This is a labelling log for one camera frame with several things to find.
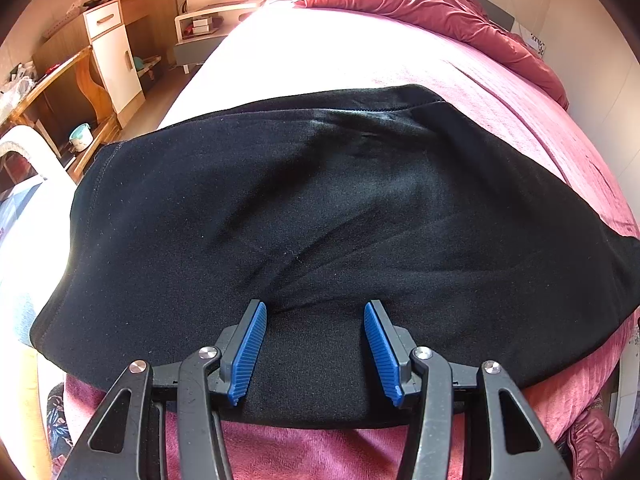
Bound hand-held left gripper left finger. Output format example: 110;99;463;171
55;299;269;480

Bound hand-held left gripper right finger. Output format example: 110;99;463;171
363;300;573;480

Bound black embroidered pants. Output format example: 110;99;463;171
29;84;640;430

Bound dark floral cloth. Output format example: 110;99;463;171
44;382;73;461

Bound maroon padded jacket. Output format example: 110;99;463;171
570;395;623;480

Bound teal and white cup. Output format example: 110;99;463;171
68;122;94;152

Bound bed with pink sheet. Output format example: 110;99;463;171
37;0;640;480

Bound white chair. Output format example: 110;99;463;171
0;125;76;281

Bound wooden side table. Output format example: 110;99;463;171
0;45;123;183

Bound white nightstand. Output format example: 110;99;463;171
174;1;261;73

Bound wooden desk with white cabinet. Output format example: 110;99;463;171
32;0;181;116

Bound clear plastic bags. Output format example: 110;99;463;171
0;62;38;111

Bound red quilt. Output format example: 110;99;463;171
292;0;571;111

